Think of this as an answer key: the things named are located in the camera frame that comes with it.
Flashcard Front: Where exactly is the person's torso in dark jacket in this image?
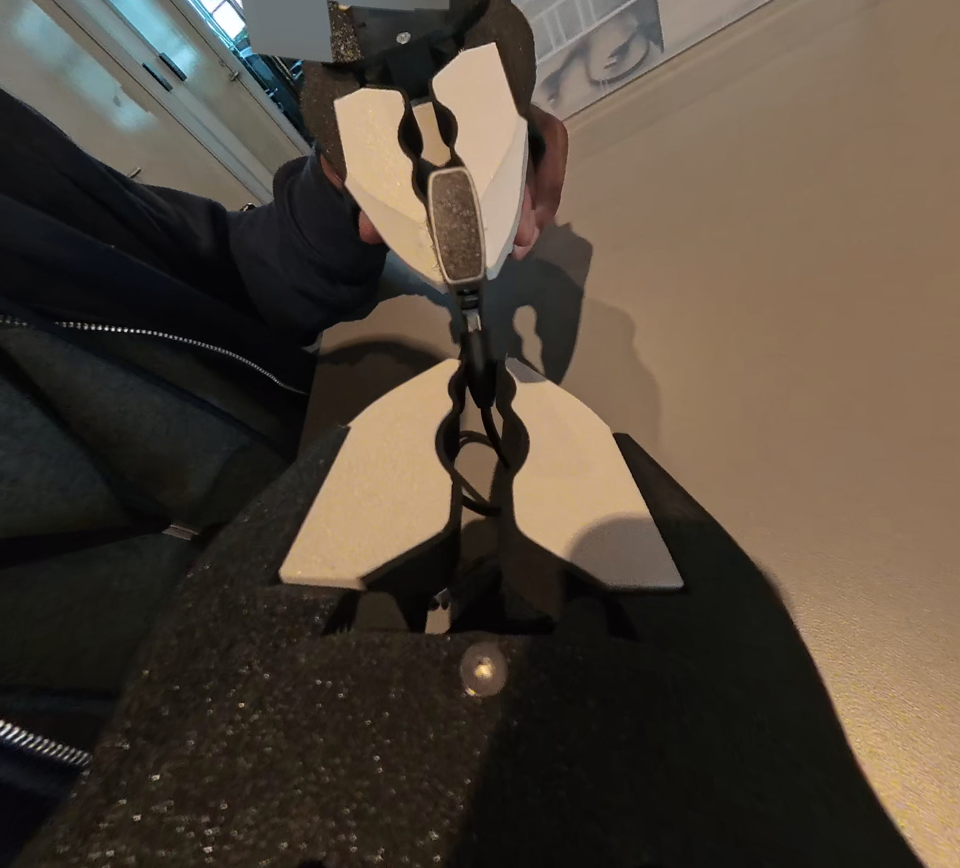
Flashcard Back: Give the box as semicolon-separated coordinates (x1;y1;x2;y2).
0;313;316;809

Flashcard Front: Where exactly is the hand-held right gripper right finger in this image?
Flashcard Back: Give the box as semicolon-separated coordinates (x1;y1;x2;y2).
492;354;687;602

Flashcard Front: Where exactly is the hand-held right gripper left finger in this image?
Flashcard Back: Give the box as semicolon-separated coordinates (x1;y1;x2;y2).
278;354;475;599

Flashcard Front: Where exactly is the person's left forearm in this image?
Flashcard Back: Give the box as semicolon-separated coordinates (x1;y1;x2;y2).
0;88;394;359

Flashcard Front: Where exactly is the grey usb hub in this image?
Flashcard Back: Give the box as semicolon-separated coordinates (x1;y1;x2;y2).
426;165;487;286

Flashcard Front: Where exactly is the black usb cable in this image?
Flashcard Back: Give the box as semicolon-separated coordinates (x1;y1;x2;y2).
446;280;529;521

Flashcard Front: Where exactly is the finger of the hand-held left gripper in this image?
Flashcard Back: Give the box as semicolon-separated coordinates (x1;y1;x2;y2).
333;85;451;287
432;43;529;281

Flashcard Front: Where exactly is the person's left hand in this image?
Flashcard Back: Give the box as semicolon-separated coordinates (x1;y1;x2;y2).
318;103;573;265

